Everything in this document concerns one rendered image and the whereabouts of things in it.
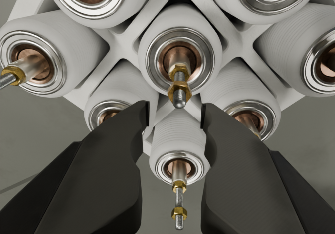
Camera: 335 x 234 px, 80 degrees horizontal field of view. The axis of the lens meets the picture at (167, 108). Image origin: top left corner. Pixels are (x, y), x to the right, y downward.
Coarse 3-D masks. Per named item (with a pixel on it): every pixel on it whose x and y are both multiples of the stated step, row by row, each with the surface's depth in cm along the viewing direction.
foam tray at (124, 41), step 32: (32, 0) 26; (160, 0) 25; (192, 0) 25; (320, 0) 27; (96, 32) 28; (128, 32) 28; (224, 32) 27; (256, 32) 27; (224, 64) 29; (256, 64) 29; (64, 96) 33; (160, 96) 38; (192, 96) 35; (288, 96) 31
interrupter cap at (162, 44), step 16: (160, 32) 21; (176, 32) 20; (192, 32) 20; (160, 48) 21; (176, 48) 21; (192, 48) 21; (208, 48) 21; (160, 64) 22; (192, 64) 22; (208, 64) 22; (160, 80) 23; (192, 80) 23
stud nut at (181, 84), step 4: (172, 84) 16; (176, 84) 15; (180, 84) 15; (184, 84) 15; (168, 88) 16; (172, 88) 15; (176, 88) 15; (180, 88) 15; (184, 88) 15; (188, 88) 15; (168, 92) 16; (172, 92) 16; (188, 92) 15; (168, 96) 16; (172, 96) 16; (188, 96) 16; (172, 100) 16; (188, 100) 16
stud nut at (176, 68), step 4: (172, 68) 19; (176, 68) 18; (180, 68) 18; (184, 68) 18; (172, 72) 19; (184, 72) 19; (188, 72) 19; (172, 76) 19; (188, 76) 19; (172, 80) 19
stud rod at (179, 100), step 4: (176, 72) 19; (180, 72) 18; (176, 76) 18; (180, 76) 18; (184, 76) 18; (176, 80) 17; (180, 80) 17; (184, 80) 17; (176, 92) 15; (180, 92) 15; (184, 92) 15; (176, 96) 15; (180, 96) 15; (184, 96) 15; (176, 100) 14; (180, 100) 14; (184, 100) 14; (176, 104) 15; (180, 104) 15; (184, 104) 15; (180, 108) 15
